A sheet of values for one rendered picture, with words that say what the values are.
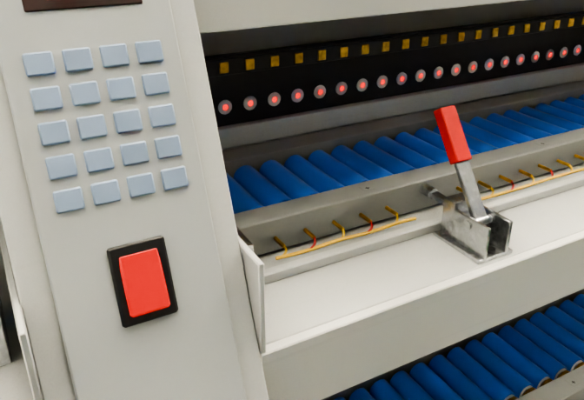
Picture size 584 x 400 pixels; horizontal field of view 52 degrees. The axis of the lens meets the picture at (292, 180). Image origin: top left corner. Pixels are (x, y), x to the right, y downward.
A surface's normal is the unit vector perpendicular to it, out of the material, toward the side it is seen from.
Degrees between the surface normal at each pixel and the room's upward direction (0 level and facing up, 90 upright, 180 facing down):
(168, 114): 90
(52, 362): 90
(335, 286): 21
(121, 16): 90
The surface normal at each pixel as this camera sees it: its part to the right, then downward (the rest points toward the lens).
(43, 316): 0.44, 0.02
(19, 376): 0.00, -0.90
